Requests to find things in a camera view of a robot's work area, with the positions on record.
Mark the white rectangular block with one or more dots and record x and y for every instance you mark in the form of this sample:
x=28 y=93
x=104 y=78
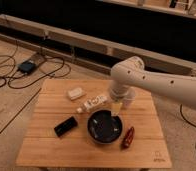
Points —
x=75 y=93

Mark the black rectangular box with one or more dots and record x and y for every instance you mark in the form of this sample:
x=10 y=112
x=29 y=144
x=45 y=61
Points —
x=65 y=126

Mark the blue power box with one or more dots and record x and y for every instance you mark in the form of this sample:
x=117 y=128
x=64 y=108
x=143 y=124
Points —
x=26 y=67

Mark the white plastic bottle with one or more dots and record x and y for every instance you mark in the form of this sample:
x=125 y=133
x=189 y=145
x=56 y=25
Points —
x=92 y=103

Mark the wooden table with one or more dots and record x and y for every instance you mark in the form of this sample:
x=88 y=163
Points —
x=76 y=149

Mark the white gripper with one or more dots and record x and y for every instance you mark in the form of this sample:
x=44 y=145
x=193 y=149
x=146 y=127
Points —
x=117 y=93

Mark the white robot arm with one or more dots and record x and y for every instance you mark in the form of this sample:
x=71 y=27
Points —
x=131 y=72

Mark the dark ceramic bowl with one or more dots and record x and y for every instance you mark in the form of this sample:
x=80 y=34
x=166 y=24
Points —
x=103 y=127

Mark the white paper cup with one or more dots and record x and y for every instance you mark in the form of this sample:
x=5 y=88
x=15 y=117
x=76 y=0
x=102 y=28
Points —
x=128 y=99

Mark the red-brown oblong object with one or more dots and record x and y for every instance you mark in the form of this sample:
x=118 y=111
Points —
x=128 y=138

